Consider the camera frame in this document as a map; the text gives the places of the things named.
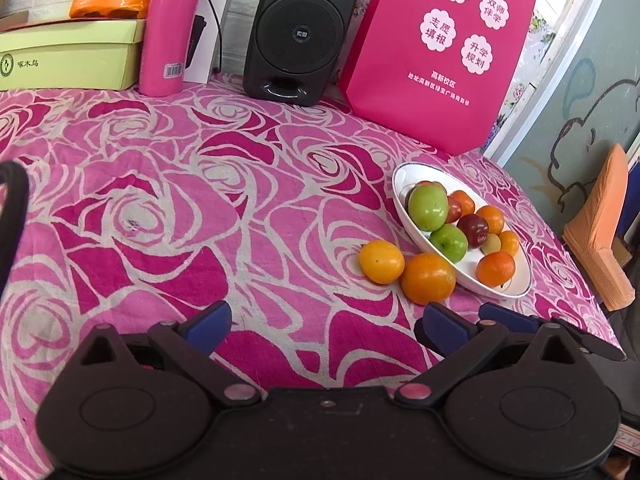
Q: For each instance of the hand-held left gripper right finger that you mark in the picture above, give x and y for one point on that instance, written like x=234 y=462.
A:
x=446 y=322

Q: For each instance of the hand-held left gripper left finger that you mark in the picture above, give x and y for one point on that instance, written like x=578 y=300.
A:
x=212 y=321

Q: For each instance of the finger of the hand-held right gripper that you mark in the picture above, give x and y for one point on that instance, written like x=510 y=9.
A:
x=510 y=319
x=420 y=332

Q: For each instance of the orange with stem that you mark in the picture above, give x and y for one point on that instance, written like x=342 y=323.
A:
x=495 y=268

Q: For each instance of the white round plate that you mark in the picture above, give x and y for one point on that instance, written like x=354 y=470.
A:
x=470 y=272

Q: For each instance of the small orange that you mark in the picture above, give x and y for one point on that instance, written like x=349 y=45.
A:
x=510 y=243

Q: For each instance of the olive green small fruit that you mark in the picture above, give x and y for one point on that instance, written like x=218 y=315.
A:
x=491 y=244

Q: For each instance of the yellow citrus fruit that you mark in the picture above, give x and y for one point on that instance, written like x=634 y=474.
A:
x=381 y=262

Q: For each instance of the round green apple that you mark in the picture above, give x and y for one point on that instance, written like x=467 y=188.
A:
x=449 y=242

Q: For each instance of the large orange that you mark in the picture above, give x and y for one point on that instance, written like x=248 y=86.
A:
x=491 y=217

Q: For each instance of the red-green small apple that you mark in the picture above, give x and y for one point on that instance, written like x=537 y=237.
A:
x=454 y=210

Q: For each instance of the oblong green apple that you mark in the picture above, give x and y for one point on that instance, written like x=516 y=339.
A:
x=427 y=206

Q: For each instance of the tangerine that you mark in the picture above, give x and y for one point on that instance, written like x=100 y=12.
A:
x=465 y=202

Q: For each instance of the red-yellow small apple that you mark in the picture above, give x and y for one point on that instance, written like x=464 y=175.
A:
x=425 y=184

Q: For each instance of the pink rose pattern tablecloth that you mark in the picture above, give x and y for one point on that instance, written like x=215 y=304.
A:
x=200 y=210

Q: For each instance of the dark green cloth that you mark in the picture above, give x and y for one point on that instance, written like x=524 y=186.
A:
x=627 y=320

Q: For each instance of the orange covered chair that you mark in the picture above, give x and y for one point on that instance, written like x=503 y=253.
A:
x=600 y=220

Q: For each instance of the blue bag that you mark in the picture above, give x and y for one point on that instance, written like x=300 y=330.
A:
x=632 y=200

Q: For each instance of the magenta printed bag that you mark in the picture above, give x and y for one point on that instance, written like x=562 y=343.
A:
x=440 y=105

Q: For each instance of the glass door with cartoon drawing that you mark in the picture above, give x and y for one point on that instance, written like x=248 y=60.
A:
x=575 y=100

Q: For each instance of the white box with black print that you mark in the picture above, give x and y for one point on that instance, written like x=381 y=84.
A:
x=212 y=45

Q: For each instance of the light green shoebox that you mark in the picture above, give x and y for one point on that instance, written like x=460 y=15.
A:
x=75 y=60

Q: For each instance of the pink thermos bottle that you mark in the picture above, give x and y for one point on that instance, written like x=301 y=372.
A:
x=167 y=25

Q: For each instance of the black speaker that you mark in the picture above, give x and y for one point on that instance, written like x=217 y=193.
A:
x=300 y=30

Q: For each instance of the purple flower wall sticker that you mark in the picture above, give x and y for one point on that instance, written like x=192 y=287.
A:
x=537 y=30

